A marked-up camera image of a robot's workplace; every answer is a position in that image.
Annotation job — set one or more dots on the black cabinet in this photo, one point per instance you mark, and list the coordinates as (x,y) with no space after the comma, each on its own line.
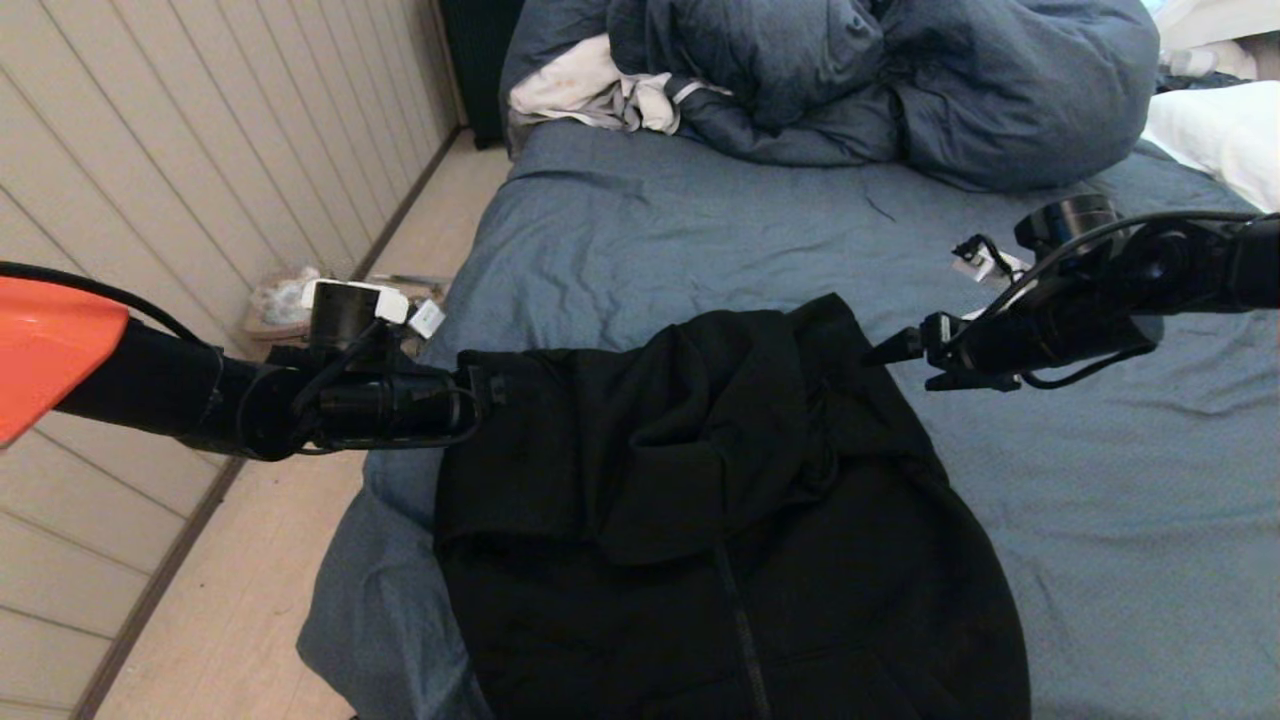
(480,60)

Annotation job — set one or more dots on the beige crumpled item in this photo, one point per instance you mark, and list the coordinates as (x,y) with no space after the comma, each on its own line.
(1200,62)

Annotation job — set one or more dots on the thin metal stick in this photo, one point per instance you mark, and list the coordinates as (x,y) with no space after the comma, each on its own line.
(410,280)

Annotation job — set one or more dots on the dark blue duvet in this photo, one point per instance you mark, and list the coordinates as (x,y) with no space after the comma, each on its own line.
(1000,100)

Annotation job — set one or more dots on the crumpled white garment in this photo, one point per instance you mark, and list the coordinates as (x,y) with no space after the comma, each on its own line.
(570,88)

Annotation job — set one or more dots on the brown trash bin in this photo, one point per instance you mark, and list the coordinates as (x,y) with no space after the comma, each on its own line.
(275,325)

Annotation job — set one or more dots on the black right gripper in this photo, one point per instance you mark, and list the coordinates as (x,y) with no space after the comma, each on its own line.
(945,345)

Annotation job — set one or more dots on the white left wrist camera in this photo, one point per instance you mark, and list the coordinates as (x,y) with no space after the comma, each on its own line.
(425,318)

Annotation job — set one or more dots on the black hoodie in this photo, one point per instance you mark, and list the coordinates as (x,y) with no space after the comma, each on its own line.
(700,520)

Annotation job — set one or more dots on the white blanket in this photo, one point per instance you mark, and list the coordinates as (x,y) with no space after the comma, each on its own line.
(1220,18)

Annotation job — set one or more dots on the blue-sheeted bed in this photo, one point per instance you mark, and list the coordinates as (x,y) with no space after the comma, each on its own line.
(650,230)

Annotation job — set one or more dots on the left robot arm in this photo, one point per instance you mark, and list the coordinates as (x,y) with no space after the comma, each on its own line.
(150,385)

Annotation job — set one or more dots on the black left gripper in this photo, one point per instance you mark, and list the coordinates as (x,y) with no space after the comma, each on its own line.
(478,395)

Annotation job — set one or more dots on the clear plastic bin bag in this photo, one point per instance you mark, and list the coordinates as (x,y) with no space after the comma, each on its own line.
(280,298)

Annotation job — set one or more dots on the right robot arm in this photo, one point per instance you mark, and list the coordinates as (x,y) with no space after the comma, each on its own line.
(1120,290)

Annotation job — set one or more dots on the white pillow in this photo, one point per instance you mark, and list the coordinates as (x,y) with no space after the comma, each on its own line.
(1230,135)

